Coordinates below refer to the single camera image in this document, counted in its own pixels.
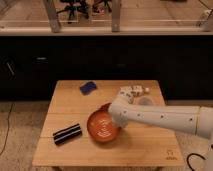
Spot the black floor cable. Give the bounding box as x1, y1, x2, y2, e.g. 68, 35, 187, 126
186, 152, 208, 171
0, 101, 15, 157

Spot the grey metal post left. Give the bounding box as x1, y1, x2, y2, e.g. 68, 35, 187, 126
43, 0, 61, 33

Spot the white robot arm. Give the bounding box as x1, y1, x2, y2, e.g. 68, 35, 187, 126
108, 91, 213, 171

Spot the grey metal post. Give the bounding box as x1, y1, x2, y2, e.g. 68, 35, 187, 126
43, 0, 61, 33
111, 0, 121, 32

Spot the blue sponge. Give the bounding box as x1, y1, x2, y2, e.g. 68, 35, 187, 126
79, 81, 97, 95

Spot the black left floor cable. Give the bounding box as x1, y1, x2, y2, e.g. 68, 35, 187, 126
0, 101, 15, 157

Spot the black office chair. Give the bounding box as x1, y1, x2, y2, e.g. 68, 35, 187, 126
57, 0, 89, 20

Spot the white patterned box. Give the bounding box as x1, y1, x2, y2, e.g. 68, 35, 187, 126
120, 85, 144, 97

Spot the orange ceramic bowl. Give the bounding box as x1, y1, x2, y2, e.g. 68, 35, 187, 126
87, 110, 120, 143

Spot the grey metal post middle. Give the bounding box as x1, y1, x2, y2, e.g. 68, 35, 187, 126
111, 0, 121, 32

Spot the wooden table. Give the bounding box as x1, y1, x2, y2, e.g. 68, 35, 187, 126
33, 80, 183, 167

